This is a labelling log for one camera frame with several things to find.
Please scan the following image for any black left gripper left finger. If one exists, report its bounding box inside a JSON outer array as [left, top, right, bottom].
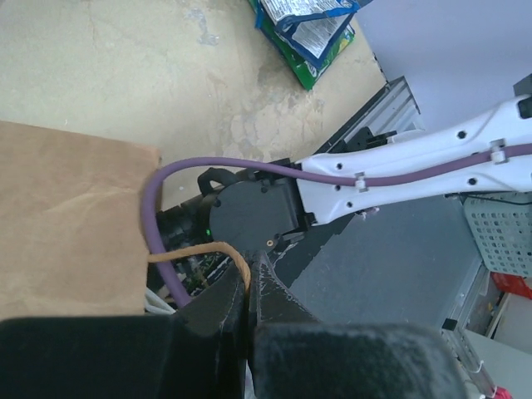
[[1, 266, 247, 398]]

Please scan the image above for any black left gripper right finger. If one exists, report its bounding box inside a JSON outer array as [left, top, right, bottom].
[[249, 253, 468, 398]]

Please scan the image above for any brown paper bag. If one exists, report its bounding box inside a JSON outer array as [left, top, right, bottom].
[[1, 121, 160, 319]]

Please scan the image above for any green white snack bag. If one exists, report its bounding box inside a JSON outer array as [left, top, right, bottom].
[[255, 10, 355, 91]]

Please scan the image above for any blue snack bag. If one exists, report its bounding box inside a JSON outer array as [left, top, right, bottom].
[[277, 14, 354, 69]]

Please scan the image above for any dark blue chips packet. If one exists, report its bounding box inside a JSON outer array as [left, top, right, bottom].
[[258, 0, 369, 32]]

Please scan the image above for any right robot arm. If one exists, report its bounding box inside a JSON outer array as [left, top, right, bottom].
[[198, 95, 531, 251]]

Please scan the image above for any white perforated basket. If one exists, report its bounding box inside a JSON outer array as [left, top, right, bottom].
[[463, 192, 532, 278]]

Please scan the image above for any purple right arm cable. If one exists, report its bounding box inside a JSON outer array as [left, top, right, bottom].
[[142, 143, 532, 311]]

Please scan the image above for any aluminium table frame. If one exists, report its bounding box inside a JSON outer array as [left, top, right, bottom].
[[317, 77, 424, 154]]

